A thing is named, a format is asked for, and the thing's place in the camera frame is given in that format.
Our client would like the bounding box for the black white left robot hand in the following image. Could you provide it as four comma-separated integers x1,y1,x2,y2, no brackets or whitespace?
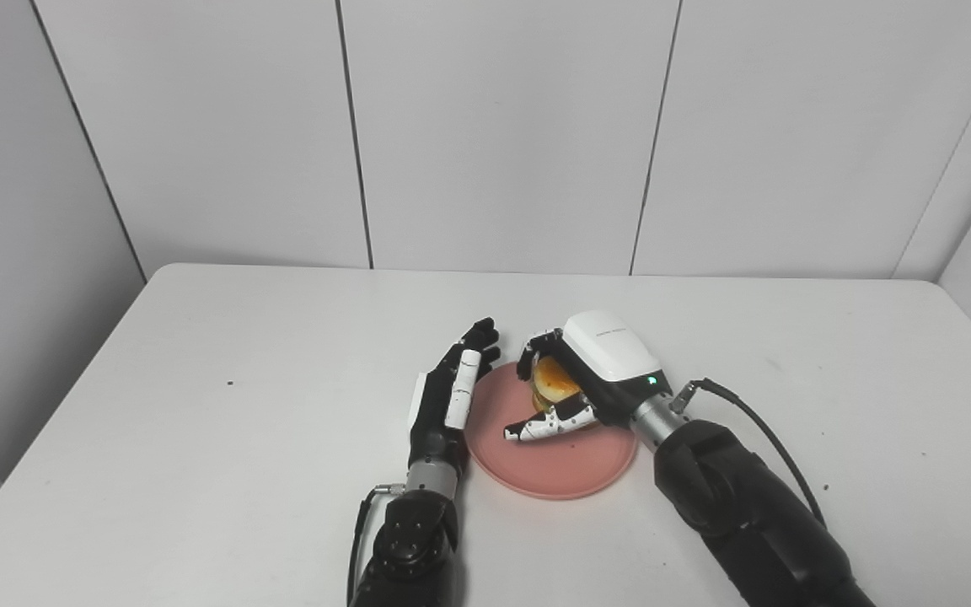
406,317,503,475

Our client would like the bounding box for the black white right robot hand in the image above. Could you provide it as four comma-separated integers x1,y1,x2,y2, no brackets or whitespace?
503,309,674,445

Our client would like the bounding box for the toy hamburger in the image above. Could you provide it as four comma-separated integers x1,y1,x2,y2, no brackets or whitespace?
528,355,601,432

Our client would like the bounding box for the pink round plate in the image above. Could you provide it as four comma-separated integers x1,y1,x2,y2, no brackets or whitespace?
463,361,641,502

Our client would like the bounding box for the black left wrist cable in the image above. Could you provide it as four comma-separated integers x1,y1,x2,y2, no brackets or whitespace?
346,482,409,607

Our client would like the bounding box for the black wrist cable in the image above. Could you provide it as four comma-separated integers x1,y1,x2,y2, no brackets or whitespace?
671,378,829,532
346,482,409,607

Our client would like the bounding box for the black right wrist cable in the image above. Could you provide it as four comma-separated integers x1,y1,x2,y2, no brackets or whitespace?
671,378,829,532

